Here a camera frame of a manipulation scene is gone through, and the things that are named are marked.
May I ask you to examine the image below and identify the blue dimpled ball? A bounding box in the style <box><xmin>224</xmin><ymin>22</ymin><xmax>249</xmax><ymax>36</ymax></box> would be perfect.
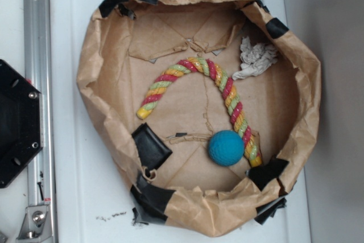
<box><xmin>208</xmin><ymin>130</ymin><xmax>244</xmax><ymax>166</ymax></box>

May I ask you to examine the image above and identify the brown paper bag bin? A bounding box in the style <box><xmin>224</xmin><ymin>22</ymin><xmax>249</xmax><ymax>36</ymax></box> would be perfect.
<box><xmin>77</xmin><ymin>0</ymin><xmax>321</xmax><ymax>237</ymax></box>

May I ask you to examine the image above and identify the black rectangular pad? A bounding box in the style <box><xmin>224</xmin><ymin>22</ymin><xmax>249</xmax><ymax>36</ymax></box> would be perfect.
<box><xmin>132</xmin><ymin>123</ymin><xmax>172</xmax><ymax>170</ymax></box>

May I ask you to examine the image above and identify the crumpled white cloth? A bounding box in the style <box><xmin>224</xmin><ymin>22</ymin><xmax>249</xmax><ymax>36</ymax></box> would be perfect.
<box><xmin>232</xmin><ymin>36</ymin><xmax>278</xmax><ymax>80</ymax></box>

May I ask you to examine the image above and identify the multicolour twisted rope toy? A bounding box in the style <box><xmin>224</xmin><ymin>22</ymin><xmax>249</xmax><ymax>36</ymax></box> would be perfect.
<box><xmin>136</xmin><ymin>57</ymin><xmax>263</xmax><ymax>167</ymax></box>

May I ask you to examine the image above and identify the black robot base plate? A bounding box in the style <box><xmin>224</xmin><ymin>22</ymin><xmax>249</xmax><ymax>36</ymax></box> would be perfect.
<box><xmin>0</xmin><ymin>60</ymin><xmax>42</xmax><ymax>189</ymax></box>

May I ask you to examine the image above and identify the metal corner bracket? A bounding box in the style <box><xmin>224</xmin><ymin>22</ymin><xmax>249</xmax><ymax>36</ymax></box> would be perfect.
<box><xmin>16</xmin><ymin>205</ymin><xmax>52</xmax><ymax>242</ymax></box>

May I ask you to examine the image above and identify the aluminium extrusion rail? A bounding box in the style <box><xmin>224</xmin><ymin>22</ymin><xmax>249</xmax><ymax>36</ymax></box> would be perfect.
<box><xmin>22</xmin><ymin>0</ymin><xmax>59</xmax><ymax>243</ymax></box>

